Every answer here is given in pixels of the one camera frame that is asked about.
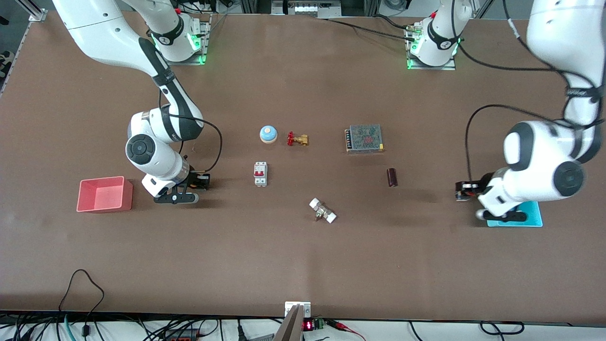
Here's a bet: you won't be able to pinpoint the grey power strip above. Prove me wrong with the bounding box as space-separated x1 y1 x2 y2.
272 0 342 18

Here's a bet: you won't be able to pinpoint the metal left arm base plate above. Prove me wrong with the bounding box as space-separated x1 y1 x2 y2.
406 23 457 71

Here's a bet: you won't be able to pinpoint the aluminium frame profile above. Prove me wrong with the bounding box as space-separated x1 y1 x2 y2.
14 0 49 22

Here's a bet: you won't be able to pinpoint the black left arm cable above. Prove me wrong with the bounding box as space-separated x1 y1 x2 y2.
451 0 606 184

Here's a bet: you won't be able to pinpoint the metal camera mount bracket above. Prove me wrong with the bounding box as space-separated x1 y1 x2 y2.
274 301 312 341

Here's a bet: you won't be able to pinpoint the red alligator clip lead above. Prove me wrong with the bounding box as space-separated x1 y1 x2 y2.
329 319 366 341

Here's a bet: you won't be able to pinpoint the metal fitting white caps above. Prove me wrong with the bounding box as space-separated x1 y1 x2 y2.
309 197 338 224

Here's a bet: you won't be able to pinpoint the black coiled floor cable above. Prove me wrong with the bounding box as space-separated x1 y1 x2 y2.
480 321 525 336

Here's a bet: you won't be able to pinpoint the cyan plastic box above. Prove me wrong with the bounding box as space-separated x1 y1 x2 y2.
486 201 544 228

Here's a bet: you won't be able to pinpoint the black cable to arm base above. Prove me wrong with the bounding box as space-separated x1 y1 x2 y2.
316 14 418 42

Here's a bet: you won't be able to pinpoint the pink plastic box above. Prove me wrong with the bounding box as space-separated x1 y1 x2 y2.
76 176 134 213

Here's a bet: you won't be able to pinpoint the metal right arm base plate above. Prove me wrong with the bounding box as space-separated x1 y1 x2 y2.
157 13 212 66

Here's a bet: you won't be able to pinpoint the black looped table cable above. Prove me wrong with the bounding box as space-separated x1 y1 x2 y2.
58 269 106 338

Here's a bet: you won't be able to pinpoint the metal mesh power supply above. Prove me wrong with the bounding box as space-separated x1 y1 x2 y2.
344 124 385 154

